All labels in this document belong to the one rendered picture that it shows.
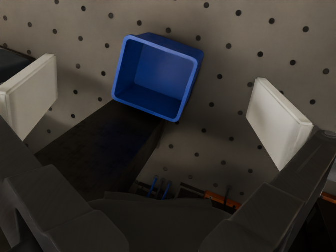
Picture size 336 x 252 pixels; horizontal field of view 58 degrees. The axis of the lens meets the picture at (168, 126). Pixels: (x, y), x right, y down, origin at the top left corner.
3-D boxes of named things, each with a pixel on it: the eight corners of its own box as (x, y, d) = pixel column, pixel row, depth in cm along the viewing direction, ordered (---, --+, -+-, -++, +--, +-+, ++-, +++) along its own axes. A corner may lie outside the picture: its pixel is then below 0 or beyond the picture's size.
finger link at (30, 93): (14, 154, 14) (-3, 152, 14) (58, 98, 20) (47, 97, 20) (7, 93, 13) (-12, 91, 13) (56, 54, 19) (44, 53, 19)
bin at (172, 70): (130, 84, 54) (109, 98, 46) (144, 28, 50) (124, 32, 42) (188, 106, 53) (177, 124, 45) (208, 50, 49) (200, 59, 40)
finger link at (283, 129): (300, 123, 14) (316, 124, 14) (255, 76, 20) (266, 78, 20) (281, 177, 15) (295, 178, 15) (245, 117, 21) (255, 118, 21)
